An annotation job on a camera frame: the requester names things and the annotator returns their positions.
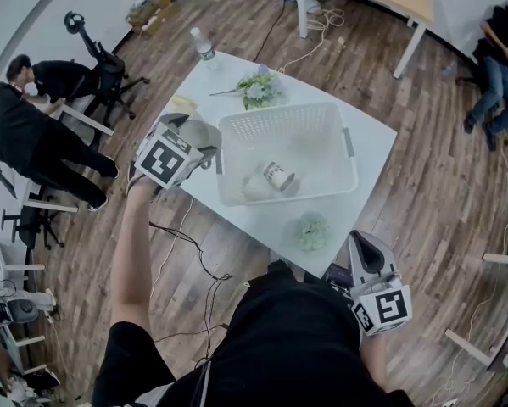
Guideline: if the cardboard box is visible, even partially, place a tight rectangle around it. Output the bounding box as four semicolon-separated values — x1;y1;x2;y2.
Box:
125;0;175;38

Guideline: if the white floor cable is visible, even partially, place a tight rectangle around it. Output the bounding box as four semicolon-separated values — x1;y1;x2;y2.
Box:
277;8;347;75

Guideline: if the person's right forearm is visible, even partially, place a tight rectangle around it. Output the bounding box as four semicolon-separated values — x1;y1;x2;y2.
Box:
358;332;389;388

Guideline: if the person's left forearm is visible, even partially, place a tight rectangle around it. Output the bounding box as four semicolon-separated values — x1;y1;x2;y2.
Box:
110;179;170;335

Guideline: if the white headset device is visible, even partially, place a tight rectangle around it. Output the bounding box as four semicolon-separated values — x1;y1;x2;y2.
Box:
0;288;59;326

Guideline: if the white cup with dark print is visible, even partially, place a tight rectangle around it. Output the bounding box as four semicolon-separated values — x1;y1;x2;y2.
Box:
261;160;296;192

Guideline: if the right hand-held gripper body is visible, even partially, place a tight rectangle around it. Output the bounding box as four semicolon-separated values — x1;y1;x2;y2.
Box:
346;229;414;337

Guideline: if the black swivel chair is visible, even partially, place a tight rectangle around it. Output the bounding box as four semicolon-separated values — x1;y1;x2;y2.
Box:
0;203;65;252

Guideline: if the black office chair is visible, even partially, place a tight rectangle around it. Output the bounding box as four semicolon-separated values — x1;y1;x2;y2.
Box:
64;10;151;121

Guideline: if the white frame desk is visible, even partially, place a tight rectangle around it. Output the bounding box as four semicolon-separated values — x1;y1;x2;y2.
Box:
444;251;508;371

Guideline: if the small yellow object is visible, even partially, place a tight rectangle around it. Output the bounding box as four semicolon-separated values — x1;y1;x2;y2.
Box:
170;94;198;113

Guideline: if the pale green artificial hydrangea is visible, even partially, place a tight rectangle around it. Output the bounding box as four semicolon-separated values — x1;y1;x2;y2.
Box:
293;210;334;254

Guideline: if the white plastic basket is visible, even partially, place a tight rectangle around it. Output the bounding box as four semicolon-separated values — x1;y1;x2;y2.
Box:
214;101;360;208

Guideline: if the person's black shirt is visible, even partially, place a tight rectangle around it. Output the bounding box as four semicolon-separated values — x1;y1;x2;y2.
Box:
91;259;416;407

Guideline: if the clear plastic water bottle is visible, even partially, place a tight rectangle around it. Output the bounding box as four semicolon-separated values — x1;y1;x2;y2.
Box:
189;26;221;71

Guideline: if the artificial flower bouquet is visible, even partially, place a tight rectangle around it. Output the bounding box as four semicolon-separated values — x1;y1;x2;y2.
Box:
208;63;289;111

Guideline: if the white table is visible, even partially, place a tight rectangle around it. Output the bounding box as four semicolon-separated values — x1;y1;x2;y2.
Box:
128;49;399;280

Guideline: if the black floor cable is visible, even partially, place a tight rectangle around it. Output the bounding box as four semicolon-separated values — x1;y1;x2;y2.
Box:
148;220;236;358

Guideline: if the plain white cup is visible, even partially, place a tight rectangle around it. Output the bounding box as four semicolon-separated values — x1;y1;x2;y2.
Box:
241;175;273;204

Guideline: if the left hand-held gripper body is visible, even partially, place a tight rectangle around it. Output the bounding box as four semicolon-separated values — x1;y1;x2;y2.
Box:
133;112;224;191

